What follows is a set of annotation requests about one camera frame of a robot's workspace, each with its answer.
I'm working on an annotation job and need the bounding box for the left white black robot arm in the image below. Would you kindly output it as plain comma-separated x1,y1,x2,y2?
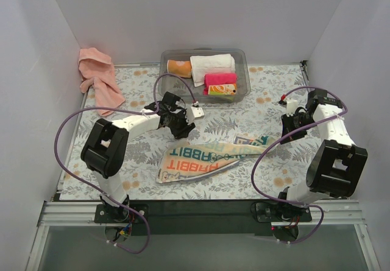
80,92,204,222

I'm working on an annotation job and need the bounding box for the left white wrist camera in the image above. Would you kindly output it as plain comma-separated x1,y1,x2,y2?
186,106,205,123

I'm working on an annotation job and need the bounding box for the white rolled towel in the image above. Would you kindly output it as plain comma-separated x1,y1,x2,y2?
190,54,235,87

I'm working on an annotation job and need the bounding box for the floral table mat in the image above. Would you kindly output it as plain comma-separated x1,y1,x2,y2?
58,65,321,200

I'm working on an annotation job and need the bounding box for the aluminium frame rail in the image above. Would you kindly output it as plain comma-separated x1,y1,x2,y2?
39,200,366,226

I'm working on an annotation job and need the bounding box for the rabbit print towel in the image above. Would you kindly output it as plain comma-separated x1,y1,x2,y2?
156,135,275,184

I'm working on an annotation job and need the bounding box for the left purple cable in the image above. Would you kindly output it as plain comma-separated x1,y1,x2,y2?
54,73,200,255

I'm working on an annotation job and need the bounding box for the orange print rolled towel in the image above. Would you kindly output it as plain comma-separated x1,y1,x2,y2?
204,83,237,96

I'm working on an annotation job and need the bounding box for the clear plastic bin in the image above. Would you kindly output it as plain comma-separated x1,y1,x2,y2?
158,49,250,104

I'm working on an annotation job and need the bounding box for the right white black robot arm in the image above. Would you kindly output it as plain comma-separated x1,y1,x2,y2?
275,88,368,221

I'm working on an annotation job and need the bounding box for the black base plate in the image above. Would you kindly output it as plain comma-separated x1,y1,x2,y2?
94,199,312,236

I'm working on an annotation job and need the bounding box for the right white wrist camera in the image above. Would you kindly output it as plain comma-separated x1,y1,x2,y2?
278,96,298,116

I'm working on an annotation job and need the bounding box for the hot pink rolled towel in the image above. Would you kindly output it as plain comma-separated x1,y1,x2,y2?
204,72,237,88

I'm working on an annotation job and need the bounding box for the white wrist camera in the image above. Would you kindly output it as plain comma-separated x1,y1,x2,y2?
278,96,298,116
186,106,205,123

